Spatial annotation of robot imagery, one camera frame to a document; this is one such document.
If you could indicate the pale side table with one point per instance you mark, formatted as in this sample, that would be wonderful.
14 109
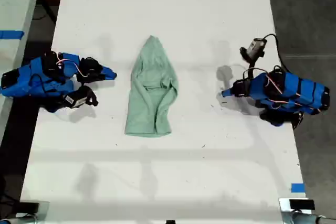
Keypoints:
13 11

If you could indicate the long blue tape strip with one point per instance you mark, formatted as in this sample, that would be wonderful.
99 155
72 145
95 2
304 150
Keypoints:
10 35

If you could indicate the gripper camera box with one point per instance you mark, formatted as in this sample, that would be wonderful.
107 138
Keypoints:
77 100
256 47

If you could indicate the short blue tape strip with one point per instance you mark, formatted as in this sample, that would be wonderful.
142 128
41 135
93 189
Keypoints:
298 187

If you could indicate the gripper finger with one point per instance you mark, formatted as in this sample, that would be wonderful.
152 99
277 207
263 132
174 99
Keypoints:
230 95
107 70
229 91
107 77

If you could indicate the pale green T-shirt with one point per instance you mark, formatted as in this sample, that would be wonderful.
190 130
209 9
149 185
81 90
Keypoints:
152 90

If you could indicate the grey metal pipe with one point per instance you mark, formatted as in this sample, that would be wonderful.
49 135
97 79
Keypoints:
302 218

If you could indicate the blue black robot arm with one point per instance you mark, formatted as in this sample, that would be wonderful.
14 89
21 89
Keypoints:
302 90
23 82

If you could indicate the small black box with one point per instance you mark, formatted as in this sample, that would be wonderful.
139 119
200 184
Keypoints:
302 204
29 207

